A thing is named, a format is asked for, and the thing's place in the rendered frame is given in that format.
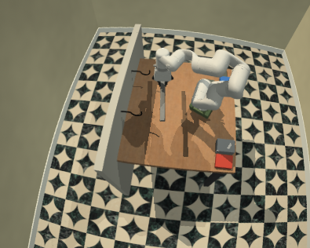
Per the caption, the red block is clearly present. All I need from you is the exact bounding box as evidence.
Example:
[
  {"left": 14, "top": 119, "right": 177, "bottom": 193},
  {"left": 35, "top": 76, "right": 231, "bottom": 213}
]
[{"left": 214, "top": 154, "right": 233, "bottom": 170}]

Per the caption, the grey long bar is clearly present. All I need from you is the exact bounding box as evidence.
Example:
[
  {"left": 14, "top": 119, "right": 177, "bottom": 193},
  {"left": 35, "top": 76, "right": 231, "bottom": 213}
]
[{"left": 160, "top": 82, "right": 165, "bottom": 122}]

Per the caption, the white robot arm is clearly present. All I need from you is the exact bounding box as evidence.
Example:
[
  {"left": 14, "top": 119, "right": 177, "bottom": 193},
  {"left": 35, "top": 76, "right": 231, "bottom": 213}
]
[{"left": 154, "top": 48, "right": 250, "bottom": 111}]

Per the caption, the blue rectangular block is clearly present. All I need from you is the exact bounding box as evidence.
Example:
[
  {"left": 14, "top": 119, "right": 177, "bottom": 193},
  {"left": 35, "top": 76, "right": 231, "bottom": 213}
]
[{"left": 219, "top": 76, "right": 230, "bottom": 81}]

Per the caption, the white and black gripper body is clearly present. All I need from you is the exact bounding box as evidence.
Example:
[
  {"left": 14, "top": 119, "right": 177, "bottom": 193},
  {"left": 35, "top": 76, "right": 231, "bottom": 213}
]
[{"left": 154, "top": 68, "right": 171, "bottom": 82}]

